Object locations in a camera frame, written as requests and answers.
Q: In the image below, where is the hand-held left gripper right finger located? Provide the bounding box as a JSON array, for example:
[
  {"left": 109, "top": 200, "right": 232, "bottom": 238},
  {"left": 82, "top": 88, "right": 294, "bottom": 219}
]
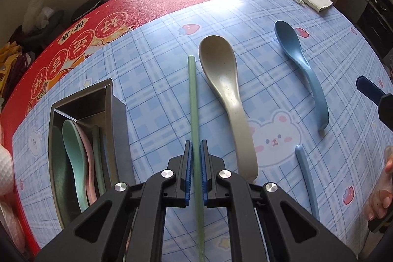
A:
[{"left": 199, "top": 139, "right": 358, "bottom": 262}]

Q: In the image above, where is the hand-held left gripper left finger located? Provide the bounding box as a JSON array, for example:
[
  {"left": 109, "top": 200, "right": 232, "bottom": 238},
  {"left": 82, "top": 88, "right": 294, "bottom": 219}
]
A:
[{"left": 34, "top": 141, "right": 194, "bottom": 262}]

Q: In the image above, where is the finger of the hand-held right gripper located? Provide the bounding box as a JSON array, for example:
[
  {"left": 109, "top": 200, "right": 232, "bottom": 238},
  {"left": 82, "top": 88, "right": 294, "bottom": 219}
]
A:
[{"left": 356, "top": 75, "right": 393, "bottom": 127}]

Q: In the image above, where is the light green chopstick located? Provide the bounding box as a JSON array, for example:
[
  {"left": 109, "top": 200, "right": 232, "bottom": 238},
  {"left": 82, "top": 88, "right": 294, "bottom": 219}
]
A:
[
  {"left": 92, "top": 125, "right": 107, "bottom": 195},
  {"left": 188, "top": 56, "right": 207, "bottom": 262}
]

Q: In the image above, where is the metal utensil holder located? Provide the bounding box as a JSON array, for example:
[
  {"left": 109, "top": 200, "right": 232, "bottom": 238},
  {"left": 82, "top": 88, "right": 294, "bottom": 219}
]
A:
[{"left": 48, "top": 78, "right": 136, "bottom": 230}]

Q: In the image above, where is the pink spoon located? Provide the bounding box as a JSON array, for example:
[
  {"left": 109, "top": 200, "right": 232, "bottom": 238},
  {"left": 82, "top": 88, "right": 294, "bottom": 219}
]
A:
[{"left": 75, "top": 124, "right": 98, "bottom": 204}]

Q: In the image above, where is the person's right hand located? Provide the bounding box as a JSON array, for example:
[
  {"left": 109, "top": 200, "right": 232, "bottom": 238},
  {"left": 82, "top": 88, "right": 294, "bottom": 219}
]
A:
[{"left": 368, "top": 145, "right": 393, "bottom": 220}]

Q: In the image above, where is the dark kitchen cabinet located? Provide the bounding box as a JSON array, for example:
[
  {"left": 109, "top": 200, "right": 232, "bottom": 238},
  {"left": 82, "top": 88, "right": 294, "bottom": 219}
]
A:
[{"left": 353, "top": 0, "right": 393, "bottom": 59}]

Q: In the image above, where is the blue spoon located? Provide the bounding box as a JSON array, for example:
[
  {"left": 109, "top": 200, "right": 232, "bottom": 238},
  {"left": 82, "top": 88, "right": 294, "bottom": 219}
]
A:
[{"left": 274, "top": 20, "right": 330, "bottom": 131}]

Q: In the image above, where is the blue chopstick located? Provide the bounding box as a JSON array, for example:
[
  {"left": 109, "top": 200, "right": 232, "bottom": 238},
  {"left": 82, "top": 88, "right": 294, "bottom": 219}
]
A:
[{"left": 295, "top": 145, "right": 320, "bottom": 221}]

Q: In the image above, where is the beige spoon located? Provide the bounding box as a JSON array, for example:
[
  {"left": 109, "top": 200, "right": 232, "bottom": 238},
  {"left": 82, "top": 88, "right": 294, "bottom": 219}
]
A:
[{"left": 198, "top": 35, "right": 259, "bottom": 183}]

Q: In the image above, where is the blue plaid table mat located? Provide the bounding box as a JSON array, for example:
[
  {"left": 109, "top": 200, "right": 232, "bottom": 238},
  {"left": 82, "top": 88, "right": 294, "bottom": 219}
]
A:
[{"left": 12, "top": 0, "right": 393, "bottom": 262}]

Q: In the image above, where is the teal spoon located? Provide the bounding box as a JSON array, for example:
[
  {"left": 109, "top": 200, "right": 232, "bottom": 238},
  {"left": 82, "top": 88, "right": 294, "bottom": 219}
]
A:
[{"left": 62, "top": 120, "right": 89, "bottom": 210}]

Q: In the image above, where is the dark green spoon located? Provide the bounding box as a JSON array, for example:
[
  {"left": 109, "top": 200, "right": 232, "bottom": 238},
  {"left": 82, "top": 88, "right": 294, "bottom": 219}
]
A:
[{"left": 51, "top": 125, "right": 82, "bottom": 220}]

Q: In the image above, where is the white bowl with soup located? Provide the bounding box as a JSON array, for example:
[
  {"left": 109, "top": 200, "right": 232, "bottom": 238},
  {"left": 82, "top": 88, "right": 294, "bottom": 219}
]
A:
[{"left": 0, "top": 144, "right": 13, "bottom": 195}]

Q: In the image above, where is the plastic-wrapped pink bowl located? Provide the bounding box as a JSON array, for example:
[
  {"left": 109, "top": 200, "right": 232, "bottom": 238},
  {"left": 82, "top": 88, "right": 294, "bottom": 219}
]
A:
[{"left": 0, "top": 197, "right": 26, "bottom": 254}]

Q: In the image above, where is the round black bin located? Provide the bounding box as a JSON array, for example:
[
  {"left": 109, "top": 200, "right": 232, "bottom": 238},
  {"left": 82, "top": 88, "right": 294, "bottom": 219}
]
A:
[{"left": 70, "top": 0, "right": 104, "bottom": 22}]

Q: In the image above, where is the maroon garment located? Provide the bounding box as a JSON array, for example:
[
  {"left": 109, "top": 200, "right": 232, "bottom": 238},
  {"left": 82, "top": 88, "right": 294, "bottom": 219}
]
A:
[{"left": 11, "top": 52, "right": 36, "bottom": 81}]

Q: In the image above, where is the dark basket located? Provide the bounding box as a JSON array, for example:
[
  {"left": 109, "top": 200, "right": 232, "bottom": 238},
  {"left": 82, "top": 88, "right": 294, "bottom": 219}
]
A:
[{"left": 12, "top": 10, "right": 65, "bottom": 49}]

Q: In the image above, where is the white plastic bag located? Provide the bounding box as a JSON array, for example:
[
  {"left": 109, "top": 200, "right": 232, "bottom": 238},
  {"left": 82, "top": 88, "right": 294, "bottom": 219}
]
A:
[{"left": 23, "top": 0, "right": 59, "bottom": 32}]

